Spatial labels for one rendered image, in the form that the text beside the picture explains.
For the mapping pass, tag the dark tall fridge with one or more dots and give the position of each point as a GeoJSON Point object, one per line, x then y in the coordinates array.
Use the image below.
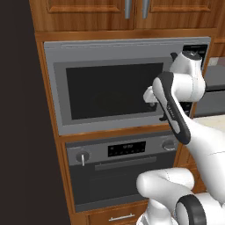
{"type": "Point", "coordinates": [26, 117]}

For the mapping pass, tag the wooden drawer front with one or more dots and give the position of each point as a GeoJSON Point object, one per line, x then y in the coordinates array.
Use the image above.
{"type": "Point", "coordinates": [117, 212]}

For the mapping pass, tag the wooden cupboard door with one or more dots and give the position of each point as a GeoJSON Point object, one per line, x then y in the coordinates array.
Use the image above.
{"type": "Point", "coordinates": [181, 14]}
{"type": "Point", "coordinates": [82, 14]}

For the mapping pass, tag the dark oven door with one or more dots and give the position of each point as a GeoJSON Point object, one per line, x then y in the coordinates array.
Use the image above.
{"type": "Point", "coordinates": [111, 184]}

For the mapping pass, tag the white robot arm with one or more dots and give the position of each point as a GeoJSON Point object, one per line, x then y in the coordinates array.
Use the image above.
{"type": "Point", "coordinates": [187, 85]}

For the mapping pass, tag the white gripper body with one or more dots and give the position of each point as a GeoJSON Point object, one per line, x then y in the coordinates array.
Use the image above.
{"type": "Point", "coordinates": [149, 95]}

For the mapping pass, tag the grey microwave door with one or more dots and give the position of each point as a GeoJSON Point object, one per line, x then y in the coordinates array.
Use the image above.
{"type": "Point", "coordinates": [111, 90]}

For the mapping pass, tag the grey microwave oven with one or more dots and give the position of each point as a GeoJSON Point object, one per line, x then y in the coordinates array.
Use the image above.
{"type": "Point", "coordinates": [111, 51]}

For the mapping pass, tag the grey boxy appliance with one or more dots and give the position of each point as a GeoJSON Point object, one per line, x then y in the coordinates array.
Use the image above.
{"type": "Point", "coordinates": [214, 102]}

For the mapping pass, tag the grey built-in oven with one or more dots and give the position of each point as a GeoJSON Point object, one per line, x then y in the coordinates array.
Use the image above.
{"type": "Point", "coordinates": [96, 148]}

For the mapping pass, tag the grey oven knob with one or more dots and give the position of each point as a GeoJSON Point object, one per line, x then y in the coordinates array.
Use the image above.
{"type": "Point", "coordinates": [82, 157]}
{"type": "Point", "coordinates": [168, 145]}

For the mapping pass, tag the white wall socket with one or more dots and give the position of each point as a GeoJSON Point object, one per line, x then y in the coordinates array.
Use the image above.
{"type": "Point", "coordinates": [213, 61]}

